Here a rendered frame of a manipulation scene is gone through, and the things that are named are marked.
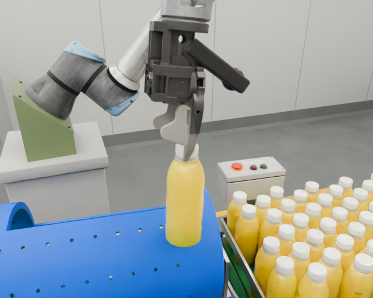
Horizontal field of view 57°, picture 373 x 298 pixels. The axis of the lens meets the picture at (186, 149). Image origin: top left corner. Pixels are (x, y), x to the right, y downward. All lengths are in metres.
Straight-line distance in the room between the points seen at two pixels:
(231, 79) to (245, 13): 3.40
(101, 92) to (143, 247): 0.58
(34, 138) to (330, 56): 4.04
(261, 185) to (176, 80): 0.69
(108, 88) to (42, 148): 0.27
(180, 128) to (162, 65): 0.10
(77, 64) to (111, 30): 2.40
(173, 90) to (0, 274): 0.44
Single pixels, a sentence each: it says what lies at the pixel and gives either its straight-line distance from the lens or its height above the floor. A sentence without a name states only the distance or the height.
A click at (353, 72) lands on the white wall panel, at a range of 5.03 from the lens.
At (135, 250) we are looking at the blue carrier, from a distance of 0.69.
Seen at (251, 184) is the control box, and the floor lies 1.06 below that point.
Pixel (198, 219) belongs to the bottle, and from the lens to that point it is 0.61.
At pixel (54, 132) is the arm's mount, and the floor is 1.23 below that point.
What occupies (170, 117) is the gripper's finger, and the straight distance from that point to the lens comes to 0.58.
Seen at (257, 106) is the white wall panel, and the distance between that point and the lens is 4.28.
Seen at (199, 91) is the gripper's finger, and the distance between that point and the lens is 0.51.
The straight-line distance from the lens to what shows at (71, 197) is 1.18.
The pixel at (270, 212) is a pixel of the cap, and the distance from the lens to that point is 0.97.
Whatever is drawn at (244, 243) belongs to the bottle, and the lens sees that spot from 1.01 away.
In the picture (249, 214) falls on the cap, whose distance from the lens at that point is 0.96.
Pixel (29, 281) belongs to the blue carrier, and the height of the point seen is 1.17.
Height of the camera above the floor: 1.65
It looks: 26 degrees down
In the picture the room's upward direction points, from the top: straight up
